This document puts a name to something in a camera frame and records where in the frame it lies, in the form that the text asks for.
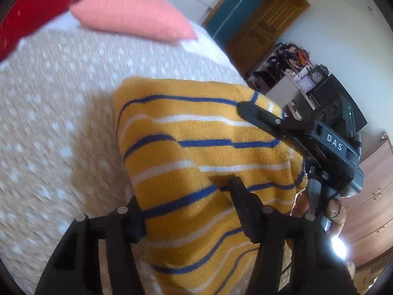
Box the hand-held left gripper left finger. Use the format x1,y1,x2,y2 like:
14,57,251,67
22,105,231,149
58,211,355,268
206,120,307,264
34,195,145,295

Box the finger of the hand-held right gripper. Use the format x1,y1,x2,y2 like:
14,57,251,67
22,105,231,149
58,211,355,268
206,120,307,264
238,101,317,137

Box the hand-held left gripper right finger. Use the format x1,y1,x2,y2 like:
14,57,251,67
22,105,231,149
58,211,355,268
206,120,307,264
229,177,358,295

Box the yellow striped sweater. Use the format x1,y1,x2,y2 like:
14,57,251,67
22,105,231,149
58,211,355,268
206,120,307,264
113,78,309,295

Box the person's right hand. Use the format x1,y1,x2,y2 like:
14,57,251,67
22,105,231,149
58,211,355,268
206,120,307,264
292,191,346,242

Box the white shelf unit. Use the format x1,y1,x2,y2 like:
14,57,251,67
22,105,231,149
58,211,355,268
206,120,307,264
266,75,308,108

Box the wooden cabinet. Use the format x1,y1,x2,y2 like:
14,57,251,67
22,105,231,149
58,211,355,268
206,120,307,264
336,132,393,268

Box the pile of colourful clutter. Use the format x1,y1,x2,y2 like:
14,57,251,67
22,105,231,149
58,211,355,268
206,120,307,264
249,41,310,89

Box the black ornate clock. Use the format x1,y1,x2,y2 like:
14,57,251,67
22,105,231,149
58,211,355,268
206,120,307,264
310,64,330,83

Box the white bed sheet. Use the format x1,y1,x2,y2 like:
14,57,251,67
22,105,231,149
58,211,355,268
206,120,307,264
180,25,246,77

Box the wooden door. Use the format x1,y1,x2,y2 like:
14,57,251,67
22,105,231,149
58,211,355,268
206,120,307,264
227,0,310,68

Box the teal door curtain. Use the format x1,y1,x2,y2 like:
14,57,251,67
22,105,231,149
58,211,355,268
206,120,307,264
204,0,274,40

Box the beige dotted blanket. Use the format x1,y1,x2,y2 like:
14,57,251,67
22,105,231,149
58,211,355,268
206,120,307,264
0,26,249,295

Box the pink ribbed pillow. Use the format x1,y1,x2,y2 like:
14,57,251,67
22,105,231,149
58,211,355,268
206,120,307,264
70,0,198,42

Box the red patterned pillow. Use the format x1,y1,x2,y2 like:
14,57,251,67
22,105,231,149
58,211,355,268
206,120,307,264
0,0,91,60

